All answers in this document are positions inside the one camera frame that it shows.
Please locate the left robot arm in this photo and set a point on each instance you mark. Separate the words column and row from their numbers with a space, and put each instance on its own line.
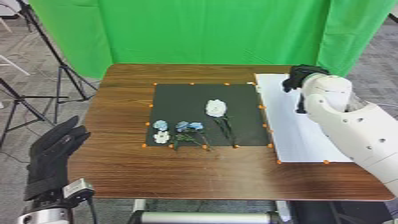
column 50, row 210

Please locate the black tripod stand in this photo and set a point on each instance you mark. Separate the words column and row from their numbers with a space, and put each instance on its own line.
column 59, row 66
column 20, row 103

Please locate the pale blue flower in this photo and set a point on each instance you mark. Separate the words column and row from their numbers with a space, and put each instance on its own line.
column 160, row 125

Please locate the dark mat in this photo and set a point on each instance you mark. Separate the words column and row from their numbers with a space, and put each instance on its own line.
column 183, row 106

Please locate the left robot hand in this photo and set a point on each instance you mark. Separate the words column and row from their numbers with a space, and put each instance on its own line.
column 52, row 156

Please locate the large white flower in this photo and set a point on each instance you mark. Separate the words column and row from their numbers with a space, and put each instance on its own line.
column 215, row 108

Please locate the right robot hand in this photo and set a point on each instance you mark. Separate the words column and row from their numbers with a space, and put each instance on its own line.
column 300, row 74

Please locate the white sheet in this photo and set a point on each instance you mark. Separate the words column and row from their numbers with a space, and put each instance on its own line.
column 295, row 133

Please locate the small white flower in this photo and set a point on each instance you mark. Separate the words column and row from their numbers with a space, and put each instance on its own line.
column 162, row 137

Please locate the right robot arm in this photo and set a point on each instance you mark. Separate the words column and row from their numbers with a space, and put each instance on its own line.
column 348, row 126

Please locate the pale grey bar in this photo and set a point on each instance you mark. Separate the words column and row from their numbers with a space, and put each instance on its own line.
column 204, row 218

